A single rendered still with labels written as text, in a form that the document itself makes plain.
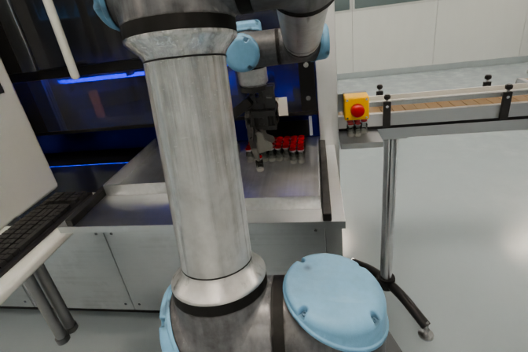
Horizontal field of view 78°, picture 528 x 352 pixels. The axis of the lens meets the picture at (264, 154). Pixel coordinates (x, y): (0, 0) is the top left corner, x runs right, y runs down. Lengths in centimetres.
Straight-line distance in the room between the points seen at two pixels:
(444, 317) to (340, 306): 138
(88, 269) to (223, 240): 140
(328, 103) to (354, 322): 75
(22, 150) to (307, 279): 109
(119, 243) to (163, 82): 125
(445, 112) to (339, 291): 91
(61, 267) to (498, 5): 600
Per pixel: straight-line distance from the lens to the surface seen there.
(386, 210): 141
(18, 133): 132
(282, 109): 103
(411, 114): 120
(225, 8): 34
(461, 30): 603
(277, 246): 131
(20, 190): 131
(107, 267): 168
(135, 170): 114
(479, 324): 178
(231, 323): 40
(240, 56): 69
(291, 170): 93
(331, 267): 43
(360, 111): 101
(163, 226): 82
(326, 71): 100
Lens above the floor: 132
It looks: 25 degrees down
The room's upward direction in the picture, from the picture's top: 8 degrees counter-clockwise
